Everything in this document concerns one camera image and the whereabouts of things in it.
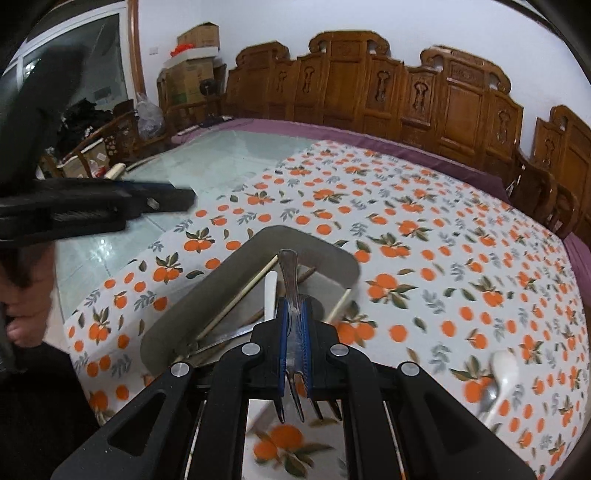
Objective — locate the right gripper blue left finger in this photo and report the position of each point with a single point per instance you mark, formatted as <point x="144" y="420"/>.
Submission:
<point x="283" y="316"/>

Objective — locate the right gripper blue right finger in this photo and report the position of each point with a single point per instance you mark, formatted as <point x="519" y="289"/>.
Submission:
<point x="304" y="342"/>

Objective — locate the metal fork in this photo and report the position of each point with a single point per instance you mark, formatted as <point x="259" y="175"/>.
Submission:
<point x="325" y="376"/>

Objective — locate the white plastic soup spoon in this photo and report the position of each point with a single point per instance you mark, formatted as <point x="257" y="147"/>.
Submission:
<point x="505" y="372"/>

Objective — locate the left forearm dark sleeve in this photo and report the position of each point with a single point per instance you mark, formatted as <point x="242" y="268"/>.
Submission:
<point x="45" y="415"/>

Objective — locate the person's left hand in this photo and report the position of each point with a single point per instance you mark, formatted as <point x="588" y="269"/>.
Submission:
<point x="30" y="307"/>

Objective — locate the rectangular metal tray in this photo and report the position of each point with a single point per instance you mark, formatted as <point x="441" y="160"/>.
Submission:
<point x="333" y="270"/>

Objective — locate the glass sliding door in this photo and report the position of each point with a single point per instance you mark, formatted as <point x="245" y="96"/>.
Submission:
<point x="29" y="28"/>

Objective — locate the large cardboard box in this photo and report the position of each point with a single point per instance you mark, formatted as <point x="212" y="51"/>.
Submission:
<point x="180" y="84"/>

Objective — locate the small black desk fan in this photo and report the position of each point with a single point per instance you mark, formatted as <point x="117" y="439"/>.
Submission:
<point x="208" y="88"/>

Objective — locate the cardboard box top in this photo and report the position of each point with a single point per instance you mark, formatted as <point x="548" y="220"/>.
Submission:
<point x="203" y="35"/>

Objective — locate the orange print tablecloth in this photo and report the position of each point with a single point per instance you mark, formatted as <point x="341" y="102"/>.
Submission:
<point x="449" y="275"/>

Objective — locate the carved wooden sofa bench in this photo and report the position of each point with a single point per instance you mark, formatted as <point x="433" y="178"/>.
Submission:
<point x="453" y="104"/>

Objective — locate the purple armchair cushion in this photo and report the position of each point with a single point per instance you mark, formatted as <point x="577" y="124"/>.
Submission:
<point x="580" y="258"/>

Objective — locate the carved wooden armchair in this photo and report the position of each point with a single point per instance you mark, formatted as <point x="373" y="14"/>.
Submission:
<point x="562" y="146"/>

